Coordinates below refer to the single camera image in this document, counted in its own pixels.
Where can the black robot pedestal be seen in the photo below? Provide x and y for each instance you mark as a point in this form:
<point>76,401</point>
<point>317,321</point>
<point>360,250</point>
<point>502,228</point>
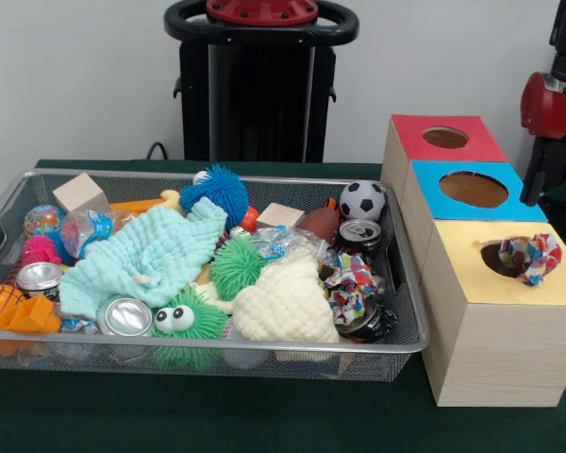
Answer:
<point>259,94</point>

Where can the plain wooden cube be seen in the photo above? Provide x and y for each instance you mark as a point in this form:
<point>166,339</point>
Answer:
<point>80,193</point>

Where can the mint waffle cloth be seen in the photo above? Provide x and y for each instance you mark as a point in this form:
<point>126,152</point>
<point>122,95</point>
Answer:
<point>146,255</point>

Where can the black white soccer ball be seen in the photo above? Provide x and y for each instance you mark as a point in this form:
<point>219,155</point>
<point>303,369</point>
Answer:
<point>363,200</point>

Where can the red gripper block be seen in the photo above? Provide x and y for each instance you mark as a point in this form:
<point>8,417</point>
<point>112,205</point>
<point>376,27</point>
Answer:
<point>552,108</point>

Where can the silver drink can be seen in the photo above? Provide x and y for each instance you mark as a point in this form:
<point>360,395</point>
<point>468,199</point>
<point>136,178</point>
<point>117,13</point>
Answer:
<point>125,317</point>

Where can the wooden box with three holes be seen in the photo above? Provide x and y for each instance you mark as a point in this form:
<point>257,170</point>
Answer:
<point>500,349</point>

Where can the green spiky toy with eyes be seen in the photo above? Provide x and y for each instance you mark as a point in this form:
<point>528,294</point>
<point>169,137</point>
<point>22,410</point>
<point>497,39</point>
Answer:
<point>198,316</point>

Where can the cream waffle cloth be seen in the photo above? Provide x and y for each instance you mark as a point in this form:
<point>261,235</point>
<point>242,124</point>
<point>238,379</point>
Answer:
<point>283,304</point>

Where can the colourful spotted cloth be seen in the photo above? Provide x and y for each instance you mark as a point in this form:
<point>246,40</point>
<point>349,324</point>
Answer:
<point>533,257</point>
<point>351,288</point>

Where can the orange toy basketball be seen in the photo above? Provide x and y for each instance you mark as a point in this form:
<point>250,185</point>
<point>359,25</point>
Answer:
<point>0,302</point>

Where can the blue spiky ball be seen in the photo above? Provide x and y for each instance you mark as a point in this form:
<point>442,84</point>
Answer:
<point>217,189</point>

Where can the green spiky ball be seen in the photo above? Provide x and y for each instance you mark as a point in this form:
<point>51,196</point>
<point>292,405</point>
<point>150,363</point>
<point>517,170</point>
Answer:
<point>236,266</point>

